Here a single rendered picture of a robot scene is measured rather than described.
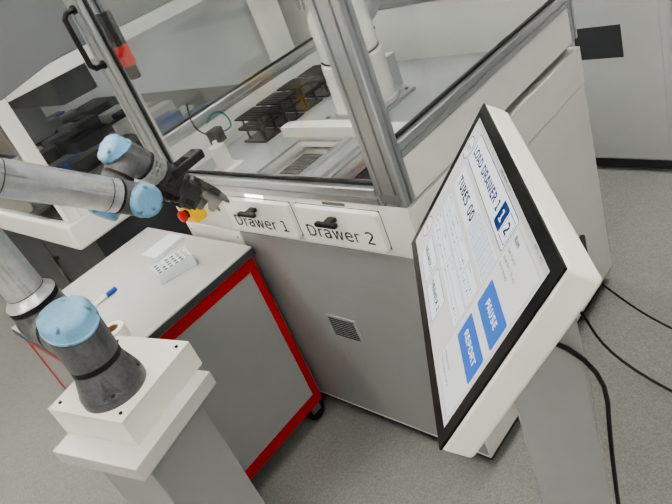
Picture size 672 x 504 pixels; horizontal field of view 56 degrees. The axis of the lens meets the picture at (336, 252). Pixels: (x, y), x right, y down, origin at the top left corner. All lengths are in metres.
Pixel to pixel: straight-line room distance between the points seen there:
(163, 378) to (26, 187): 0.50
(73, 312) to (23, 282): 0.14
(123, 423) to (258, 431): 0.81
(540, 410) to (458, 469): 1.00
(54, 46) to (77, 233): 0.64
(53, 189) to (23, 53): 1.08
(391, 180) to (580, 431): 0.64
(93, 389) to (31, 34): 1.32
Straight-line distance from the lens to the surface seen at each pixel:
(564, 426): 1.16
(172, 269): 2.00
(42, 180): 1.35
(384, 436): 2.25
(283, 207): 1.72
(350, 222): 1.56
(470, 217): 1.01
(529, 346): 0.77
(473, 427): 0.85
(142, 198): 1.43
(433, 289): 1.06
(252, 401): 2.12
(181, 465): 1.58
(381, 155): 1.39
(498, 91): 1.75
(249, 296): 2.00
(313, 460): 2.29
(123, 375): 1.47
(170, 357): 1.53
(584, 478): 1.27
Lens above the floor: 1.63
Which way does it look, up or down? 30 degrees down
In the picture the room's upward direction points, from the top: 23 degrees counter-clockwise
